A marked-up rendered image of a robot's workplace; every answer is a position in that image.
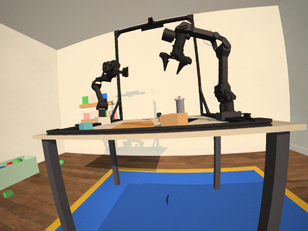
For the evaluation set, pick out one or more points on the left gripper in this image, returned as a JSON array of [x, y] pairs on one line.
[[176, 55]]

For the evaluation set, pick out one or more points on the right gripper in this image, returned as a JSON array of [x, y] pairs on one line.
[[114, 71]]

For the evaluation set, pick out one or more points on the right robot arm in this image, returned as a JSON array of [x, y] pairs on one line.
[[102, 104]]

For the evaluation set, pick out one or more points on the orange flat rectangular board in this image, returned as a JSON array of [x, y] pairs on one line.
[[136, 124]]

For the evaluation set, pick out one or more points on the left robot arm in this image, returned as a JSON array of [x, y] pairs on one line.
[[222, 91]]

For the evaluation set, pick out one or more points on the teal rectangular box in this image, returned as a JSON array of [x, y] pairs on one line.
[[83, 126]]

